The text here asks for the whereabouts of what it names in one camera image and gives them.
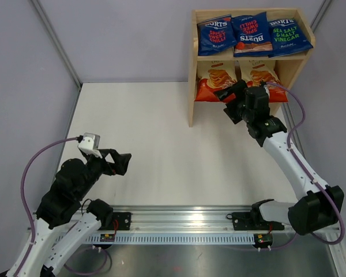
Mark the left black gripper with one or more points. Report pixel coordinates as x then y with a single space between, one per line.
120 160

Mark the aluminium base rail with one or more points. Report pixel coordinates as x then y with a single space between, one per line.
169 225

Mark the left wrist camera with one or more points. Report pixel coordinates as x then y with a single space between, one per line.
88 144

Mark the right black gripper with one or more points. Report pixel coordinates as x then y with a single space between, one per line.
239 89

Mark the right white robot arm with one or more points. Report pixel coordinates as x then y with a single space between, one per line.
318 204

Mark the blue Burts chilli bag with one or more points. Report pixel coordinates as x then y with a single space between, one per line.
216 35
252 35

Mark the wooden two-tier shelf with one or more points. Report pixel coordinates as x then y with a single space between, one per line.
288 68

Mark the cream orange cassava chips bag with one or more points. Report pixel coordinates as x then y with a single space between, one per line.
256 72

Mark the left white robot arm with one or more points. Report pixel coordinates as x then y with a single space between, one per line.
43 255

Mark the blue Burts sea salt bag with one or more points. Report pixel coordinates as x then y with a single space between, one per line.
287 38

